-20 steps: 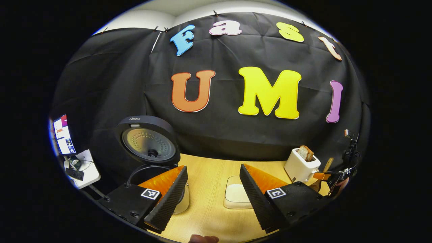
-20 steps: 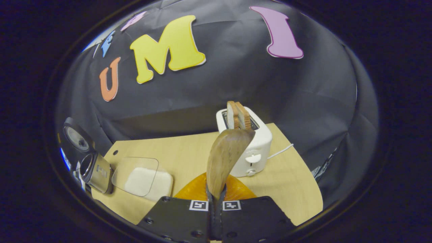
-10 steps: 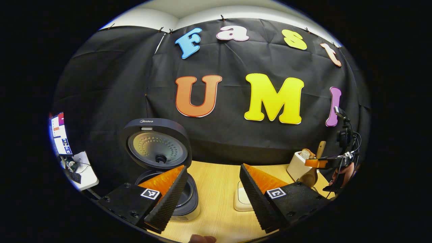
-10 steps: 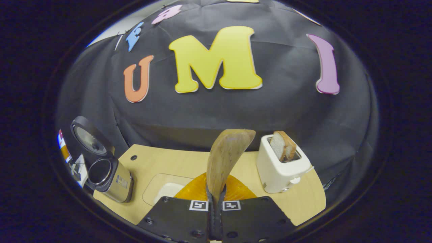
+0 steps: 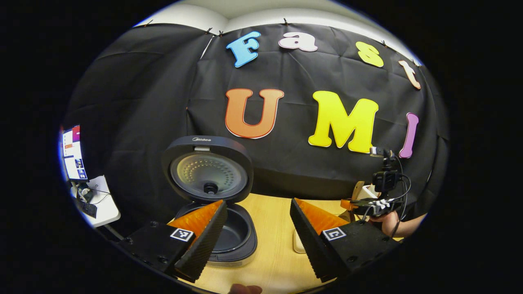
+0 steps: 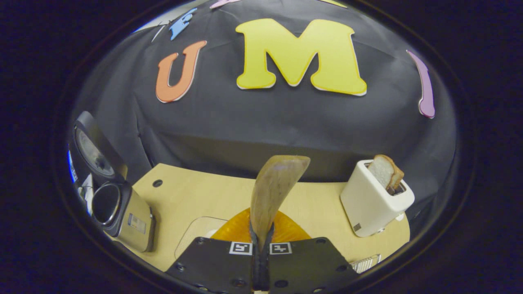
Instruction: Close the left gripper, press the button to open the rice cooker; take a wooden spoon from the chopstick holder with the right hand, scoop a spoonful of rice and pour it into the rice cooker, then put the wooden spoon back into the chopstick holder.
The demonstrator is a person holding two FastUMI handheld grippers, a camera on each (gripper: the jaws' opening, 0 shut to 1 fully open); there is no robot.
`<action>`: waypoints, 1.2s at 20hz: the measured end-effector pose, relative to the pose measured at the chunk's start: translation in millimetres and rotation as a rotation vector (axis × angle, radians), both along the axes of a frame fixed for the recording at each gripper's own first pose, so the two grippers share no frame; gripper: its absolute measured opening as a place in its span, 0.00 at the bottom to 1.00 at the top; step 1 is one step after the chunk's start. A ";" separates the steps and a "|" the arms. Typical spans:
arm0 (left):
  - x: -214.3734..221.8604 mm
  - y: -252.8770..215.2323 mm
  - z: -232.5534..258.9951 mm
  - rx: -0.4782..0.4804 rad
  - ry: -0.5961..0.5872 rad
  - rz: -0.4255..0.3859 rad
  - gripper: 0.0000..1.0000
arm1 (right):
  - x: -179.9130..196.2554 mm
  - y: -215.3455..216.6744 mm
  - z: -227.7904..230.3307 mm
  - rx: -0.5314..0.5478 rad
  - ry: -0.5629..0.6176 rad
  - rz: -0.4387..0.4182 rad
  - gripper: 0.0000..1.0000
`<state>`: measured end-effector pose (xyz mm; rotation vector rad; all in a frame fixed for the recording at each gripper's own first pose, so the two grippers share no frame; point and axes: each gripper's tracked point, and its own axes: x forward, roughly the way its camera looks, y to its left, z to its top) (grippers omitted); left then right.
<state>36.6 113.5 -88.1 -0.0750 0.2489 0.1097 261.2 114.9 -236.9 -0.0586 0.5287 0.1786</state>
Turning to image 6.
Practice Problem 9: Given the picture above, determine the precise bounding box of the computer monitor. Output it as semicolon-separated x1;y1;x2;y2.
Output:
67;151;78;182

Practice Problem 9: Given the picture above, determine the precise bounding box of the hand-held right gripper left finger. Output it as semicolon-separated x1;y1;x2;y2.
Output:
165;207;262;294

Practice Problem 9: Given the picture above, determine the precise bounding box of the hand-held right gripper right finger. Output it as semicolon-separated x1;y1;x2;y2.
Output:
261;209;361;294

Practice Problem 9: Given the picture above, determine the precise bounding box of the brown bread slice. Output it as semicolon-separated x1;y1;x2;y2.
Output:
368;154;405;192

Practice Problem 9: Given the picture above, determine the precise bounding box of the white toaster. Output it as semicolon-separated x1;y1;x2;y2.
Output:
340;159;415;237

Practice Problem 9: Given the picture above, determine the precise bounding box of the clear glass chopstick holder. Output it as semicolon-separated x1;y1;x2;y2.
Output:
351;254;382;273

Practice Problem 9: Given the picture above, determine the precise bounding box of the white side table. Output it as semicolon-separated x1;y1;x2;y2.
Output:
80;174;94;215

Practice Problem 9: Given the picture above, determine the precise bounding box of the black backdrop cloth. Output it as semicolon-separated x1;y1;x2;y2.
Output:
69;0;458;237

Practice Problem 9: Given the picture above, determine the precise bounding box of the black and beige rice cooker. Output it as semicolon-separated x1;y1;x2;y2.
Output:
67;111;156;253

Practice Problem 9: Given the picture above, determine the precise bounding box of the clear glass dish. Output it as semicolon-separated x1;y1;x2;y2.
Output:
175;216;229;260

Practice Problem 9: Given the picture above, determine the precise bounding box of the wooden spoon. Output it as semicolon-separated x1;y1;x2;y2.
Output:
249;155;311;254

